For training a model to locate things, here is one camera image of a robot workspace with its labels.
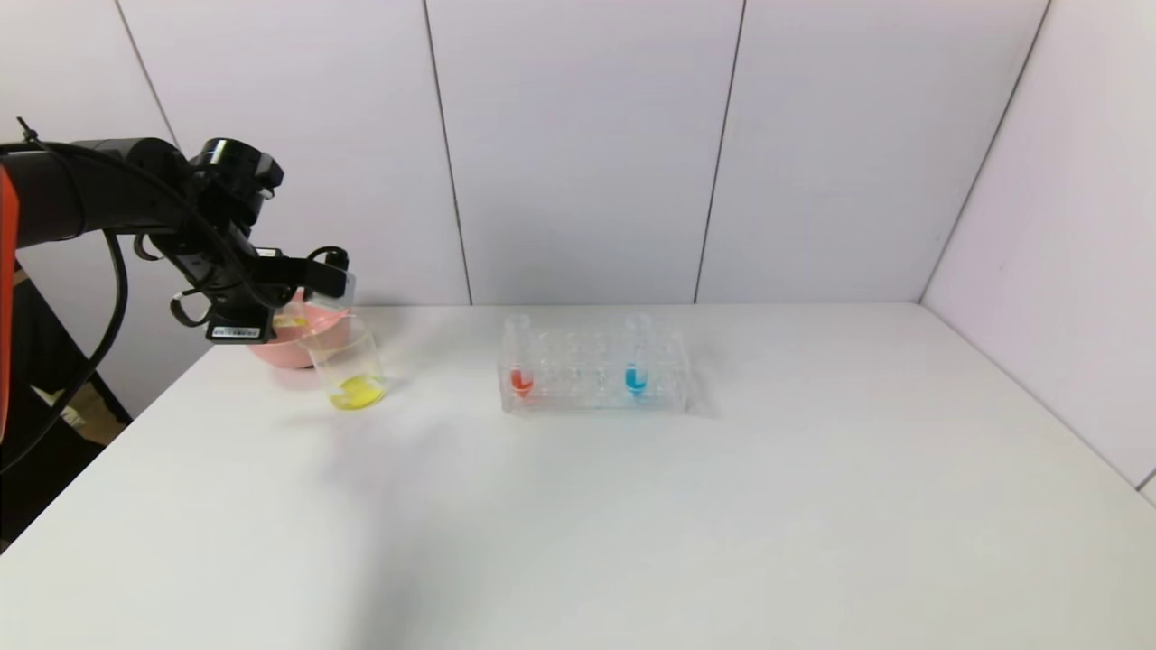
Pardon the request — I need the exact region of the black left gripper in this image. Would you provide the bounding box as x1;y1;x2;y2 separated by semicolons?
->
151;219;311;344

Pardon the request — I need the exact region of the yellow pigment test tube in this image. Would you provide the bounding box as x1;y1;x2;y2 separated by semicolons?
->
274;269;359;331

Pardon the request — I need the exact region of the clear glass beaker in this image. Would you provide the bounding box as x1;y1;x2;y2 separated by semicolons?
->
303;311;390;413

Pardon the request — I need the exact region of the red pigment test tube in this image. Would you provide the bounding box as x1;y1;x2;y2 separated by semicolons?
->
508;314;536;398

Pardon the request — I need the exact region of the clear acrylic test tube rack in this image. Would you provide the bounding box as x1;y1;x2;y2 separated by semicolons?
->
499;316;695;416

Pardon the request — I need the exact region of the blue pigment test tube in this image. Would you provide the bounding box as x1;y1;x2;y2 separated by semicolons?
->
625;314;649;400

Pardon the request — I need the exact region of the pink plastic bowl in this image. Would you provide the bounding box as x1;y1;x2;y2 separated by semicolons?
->
246;302;353;370

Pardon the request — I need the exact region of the brown cardboard box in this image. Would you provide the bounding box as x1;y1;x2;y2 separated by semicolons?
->
32;379;129;448

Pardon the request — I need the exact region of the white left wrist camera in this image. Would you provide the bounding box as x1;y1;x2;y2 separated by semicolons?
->
176;291;274;345

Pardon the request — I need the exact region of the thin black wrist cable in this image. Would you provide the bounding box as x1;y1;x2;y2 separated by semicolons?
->
16;117;299;312

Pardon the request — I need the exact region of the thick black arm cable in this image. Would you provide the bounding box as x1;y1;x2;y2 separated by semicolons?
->
0;230;129;475

